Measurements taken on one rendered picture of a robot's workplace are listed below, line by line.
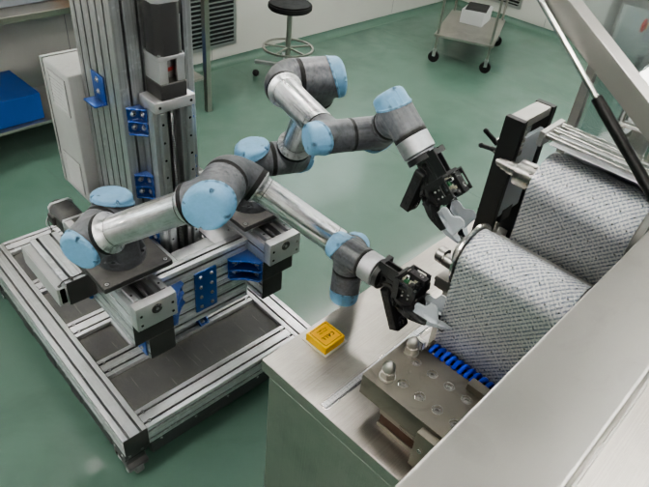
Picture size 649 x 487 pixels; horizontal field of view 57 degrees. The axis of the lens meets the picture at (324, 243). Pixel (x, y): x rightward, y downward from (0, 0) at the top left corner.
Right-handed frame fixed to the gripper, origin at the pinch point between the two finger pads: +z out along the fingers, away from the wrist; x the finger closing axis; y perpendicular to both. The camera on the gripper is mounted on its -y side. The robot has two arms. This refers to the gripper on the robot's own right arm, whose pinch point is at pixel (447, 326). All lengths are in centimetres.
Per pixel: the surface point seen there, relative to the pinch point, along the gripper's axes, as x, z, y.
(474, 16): 429, -252, -75
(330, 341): -10.8, -23.4, -16.6
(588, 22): -14, 12, 72
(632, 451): -34, 41, 35
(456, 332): -0.3, 2.6, 0.2
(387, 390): -19.3, 0.0, -6.0
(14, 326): -43, -175, -109
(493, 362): -0.3, 12.3, -1.1
